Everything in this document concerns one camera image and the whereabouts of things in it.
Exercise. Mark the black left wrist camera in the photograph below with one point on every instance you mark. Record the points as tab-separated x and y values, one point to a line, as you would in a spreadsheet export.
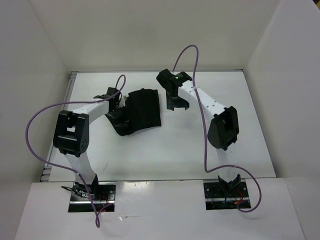
111	91

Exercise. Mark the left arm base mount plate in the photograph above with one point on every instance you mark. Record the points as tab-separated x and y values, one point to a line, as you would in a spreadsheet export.
103	199

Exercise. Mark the black pleated skirt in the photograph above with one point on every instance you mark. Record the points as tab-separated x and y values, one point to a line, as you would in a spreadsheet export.
143	110

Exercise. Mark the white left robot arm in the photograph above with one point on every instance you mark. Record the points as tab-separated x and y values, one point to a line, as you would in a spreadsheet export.
72	136

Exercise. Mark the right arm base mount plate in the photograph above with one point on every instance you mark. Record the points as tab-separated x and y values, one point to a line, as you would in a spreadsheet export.
215	198

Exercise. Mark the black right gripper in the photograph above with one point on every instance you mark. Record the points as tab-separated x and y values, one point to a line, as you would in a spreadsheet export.
170	104

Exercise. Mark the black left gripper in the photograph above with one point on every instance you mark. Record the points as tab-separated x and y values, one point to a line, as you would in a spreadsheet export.
122	121

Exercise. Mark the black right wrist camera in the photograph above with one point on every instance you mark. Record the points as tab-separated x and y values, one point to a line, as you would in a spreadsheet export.
169	80

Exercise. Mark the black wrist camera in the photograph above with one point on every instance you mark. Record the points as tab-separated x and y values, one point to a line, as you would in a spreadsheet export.
169	80
111	91

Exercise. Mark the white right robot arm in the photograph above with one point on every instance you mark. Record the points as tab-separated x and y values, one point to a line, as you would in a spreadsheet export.
220	123

